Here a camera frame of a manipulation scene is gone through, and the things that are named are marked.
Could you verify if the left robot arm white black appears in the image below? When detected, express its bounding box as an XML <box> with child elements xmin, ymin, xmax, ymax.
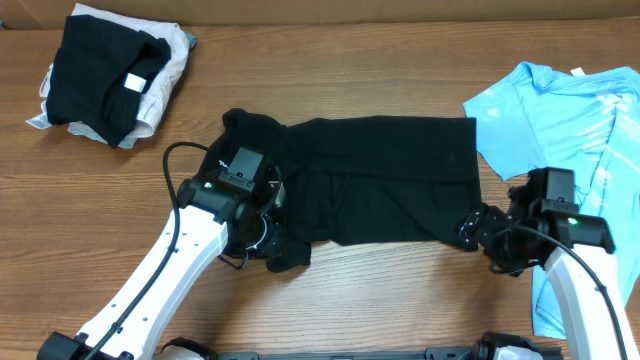
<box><xmin>36</xmin><ymin>171</ymin><xmax>285</xmax><ymax>360</ymax></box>

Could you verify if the folded black garment on pile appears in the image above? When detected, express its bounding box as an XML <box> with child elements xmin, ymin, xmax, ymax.
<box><xmin>46</xmin><ymin>15</ymin><xmax>171</xmax><ymax>148</ymax></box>

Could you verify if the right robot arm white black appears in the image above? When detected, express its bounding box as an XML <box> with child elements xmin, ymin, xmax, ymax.
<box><xmin>459</xmin><ymin>200</ymin><xmax>639</xmax><ymax>359</ymax></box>

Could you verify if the folded grey-white bottom garment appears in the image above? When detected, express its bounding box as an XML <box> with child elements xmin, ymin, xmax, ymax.
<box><xmin>26</xmin><ymin>31</ymin><xmax>197</xmax><ymax>149</ymax></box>

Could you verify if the light blue t-shirt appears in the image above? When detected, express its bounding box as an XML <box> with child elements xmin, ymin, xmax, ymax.
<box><xmin>462</xmin><ymin>61</ymin><xmax>640</xmax><ymax>341</ymax></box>

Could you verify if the folded beige garment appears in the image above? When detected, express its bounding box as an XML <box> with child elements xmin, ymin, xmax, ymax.
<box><xmin>71</xmin><ymin>3</ymin><xmax>196</xmax><ymax>148</ymax></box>

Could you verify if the black Sydrogen t-shirt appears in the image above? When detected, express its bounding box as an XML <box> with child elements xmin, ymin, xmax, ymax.
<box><xmin>200</xmin><ymin>108</ymin><xmax>481</xmax><ymax>273</ymax></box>

